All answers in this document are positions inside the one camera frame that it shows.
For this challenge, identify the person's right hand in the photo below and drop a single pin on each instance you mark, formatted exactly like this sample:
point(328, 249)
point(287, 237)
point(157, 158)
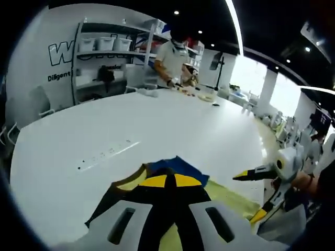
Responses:
point(302, 183)

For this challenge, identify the black bag on shelf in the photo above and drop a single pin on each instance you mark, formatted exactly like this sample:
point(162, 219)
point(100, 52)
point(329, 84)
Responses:
point(106, 77)

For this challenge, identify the black tripod stand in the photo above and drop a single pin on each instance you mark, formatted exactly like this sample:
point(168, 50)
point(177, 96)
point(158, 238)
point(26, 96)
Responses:
point(220, 73)

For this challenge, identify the pile of small tan objects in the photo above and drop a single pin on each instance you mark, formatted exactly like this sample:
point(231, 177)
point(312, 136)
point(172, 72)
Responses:
point(204, 96)

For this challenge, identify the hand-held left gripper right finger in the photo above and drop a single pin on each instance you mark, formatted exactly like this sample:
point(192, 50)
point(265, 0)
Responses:
point(230, 232)

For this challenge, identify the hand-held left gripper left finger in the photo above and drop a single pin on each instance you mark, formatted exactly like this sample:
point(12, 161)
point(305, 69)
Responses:
point(104, 227)

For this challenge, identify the yellow blue black garment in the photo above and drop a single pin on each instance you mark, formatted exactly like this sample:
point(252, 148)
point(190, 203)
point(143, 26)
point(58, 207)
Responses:
point(183, 167)

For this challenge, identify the grey metal shelf unit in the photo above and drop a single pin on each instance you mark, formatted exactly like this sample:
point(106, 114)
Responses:
point(115, 56)

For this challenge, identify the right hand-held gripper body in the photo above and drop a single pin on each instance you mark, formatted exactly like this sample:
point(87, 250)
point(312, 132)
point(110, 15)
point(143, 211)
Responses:
point(289, 163)

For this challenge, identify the ceiling light strip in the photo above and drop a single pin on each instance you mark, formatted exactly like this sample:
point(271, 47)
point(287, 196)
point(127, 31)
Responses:
point(236, 26)

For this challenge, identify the white cloth bundle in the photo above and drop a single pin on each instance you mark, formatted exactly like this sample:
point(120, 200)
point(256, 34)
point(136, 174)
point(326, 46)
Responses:
point(147, 92)

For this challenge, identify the white storage bin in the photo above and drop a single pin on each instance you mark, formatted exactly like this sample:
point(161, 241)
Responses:
point(105, 44)
point(86, 45)
point(122, 45)

